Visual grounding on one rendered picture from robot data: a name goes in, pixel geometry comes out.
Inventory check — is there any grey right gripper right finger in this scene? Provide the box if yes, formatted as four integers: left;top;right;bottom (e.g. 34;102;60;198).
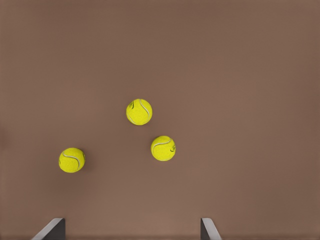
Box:
200;217;223;240

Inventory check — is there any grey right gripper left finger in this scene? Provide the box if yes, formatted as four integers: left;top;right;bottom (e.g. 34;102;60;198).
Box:
31;217;66;240

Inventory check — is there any yellow tennis ball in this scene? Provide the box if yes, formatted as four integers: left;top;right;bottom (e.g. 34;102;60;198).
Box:
58;147;86;174
125;98;153;126
150;135;177;162

